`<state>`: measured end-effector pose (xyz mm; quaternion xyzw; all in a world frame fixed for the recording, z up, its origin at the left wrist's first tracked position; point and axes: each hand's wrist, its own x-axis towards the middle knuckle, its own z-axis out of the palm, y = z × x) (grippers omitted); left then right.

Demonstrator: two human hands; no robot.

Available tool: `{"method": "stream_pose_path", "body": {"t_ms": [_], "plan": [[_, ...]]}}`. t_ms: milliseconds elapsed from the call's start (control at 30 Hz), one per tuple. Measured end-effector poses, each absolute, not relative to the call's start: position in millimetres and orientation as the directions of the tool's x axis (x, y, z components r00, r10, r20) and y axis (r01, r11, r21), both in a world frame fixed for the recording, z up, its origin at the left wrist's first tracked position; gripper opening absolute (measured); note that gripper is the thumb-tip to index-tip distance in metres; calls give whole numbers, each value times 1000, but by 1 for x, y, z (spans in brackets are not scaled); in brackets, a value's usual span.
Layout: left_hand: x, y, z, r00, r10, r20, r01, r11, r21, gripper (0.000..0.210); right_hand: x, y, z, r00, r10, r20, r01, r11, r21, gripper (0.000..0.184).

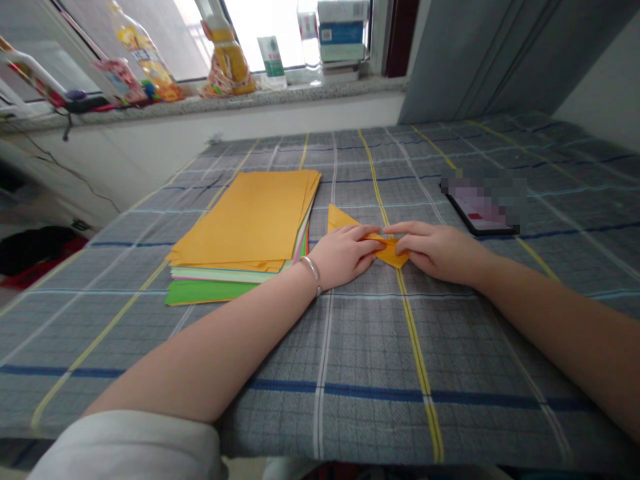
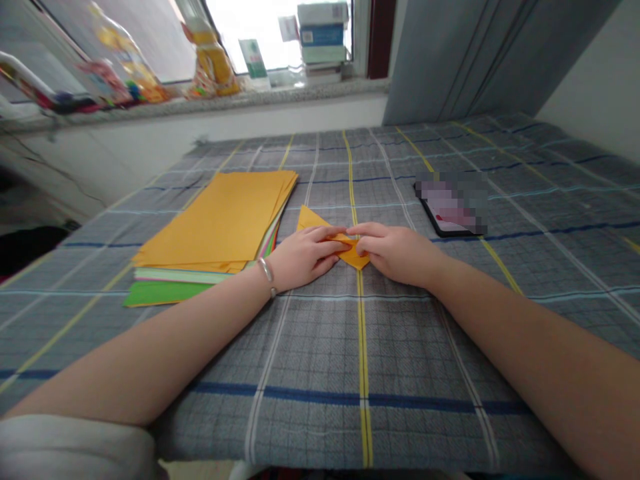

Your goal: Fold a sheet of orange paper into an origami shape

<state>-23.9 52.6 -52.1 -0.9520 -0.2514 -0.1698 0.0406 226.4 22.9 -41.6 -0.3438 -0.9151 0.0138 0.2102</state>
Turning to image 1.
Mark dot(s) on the window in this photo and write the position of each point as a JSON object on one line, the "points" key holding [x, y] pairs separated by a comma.
{"points": [[200, 30]]}

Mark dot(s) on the blue white carton box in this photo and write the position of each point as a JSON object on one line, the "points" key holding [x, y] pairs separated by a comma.
{"points": [[344, 32]]}

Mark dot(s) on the green white tube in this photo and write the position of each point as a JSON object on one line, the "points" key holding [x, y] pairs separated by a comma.
{"points": [[272, 62]]}

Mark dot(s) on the dark pile of clothes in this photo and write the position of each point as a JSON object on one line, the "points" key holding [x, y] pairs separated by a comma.
{"points": [[37, 252]]}

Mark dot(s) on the person's left hand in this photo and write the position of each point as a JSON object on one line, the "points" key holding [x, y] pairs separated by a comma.
{"points": [[335, 255]]}

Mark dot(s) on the black smartphone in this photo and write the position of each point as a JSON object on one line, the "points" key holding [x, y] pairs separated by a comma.
{"points": [[492, 227]]}

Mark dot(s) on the pink patterned packet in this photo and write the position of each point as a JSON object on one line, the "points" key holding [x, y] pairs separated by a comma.
{"points": [[116, 80]]}

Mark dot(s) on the person's right index finger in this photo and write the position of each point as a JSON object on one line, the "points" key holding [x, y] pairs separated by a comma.
{"points": [[403, 228]]}

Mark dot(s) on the small green toy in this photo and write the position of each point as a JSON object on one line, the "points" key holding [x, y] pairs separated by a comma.
{"points": [[150, 90]]}

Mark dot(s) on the person's left index finger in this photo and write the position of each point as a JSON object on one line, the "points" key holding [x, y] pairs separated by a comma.
{"points": [[364, 230]]}

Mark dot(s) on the grey curtain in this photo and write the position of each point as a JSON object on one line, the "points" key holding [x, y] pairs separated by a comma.
{"points": [[505, 55]]}

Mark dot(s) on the person's left thumb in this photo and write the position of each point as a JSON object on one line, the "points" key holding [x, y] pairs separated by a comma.
{"points": [[371, 247]]}

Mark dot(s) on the purple round object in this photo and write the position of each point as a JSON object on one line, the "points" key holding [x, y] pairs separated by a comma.
{"points": [[76, 94]]}

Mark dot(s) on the yellow drink bottle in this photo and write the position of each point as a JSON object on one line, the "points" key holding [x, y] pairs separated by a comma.
{"points": [[145, 55]]}

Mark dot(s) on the orange paper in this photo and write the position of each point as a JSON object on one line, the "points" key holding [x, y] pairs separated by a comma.
{"points": [[343, 219]]}

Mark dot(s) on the clear plastic bottle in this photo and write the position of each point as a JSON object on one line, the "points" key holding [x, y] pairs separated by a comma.
{"points": [[310, 45]]}

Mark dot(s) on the person's right thumb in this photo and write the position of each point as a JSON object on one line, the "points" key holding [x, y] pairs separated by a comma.
{"points": [[404, 245]]}

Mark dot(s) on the orange juice bottle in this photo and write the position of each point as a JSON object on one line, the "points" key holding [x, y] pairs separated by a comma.
{"points": [[229, 65]]}

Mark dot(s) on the grey plaid bed sheet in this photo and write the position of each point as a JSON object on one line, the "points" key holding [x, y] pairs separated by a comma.
{"points": [[370, 360]]}

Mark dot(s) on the stack of coloured paper sheets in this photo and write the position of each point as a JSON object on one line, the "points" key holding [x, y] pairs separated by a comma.
{"points": [[250, 225]]}

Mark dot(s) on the person's right hand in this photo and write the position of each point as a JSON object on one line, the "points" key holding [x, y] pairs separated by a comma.
{"points": [[445, 252]]}

